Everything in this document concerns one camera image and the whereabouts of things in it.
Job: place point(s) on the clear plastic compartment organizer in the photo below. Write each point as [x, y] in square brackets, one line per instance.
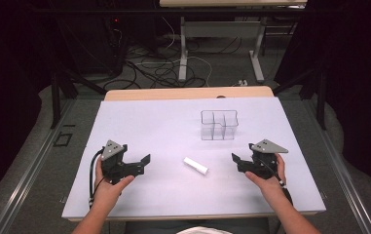
[219, 125]

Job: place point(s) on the black computer tower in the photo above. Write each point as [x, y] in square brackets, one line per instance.
[98, 42]

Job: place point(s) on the wooden table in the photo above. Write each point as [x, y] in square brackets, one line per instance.
[173, 93]

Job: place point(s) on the person's left hand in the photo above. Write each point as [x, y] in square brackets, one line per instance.
[110, 191]

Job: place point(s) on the white table mat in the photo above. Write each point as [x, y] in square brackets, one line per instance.
[173, 136]

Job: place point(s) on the white power strip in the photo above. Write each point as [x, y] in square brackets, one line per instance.
[243, 83]

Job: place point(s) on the metal floor rail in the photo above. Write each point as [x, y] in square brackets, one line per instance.
[27, 169]
[339, 169]

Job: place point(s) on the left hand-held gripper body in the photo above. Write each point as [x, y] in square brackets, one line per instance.
[115, 162]

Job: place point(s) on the black metal stand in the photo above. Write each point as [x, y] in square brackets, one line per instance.
[316, 91]
[58, 94]

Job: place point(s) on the white metal-legged desk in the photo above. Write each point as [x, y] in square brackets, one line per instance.
[222, 29]

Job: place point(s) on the person's right hand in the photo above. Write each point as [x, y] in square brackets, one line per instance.
[268, 186]

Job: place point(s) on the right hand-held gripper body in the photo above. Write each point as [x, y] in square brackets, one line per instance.
[264, 161]

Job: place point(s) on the person's white shirt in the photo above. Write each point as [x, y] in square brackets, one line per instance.
[204, 230]

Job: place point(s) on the person's dark pants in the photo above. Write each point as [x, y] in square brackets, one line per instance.
[154, 226]

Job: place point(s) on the white cylindrical tube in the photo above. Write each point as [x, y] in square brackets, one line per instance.
[195, 166]

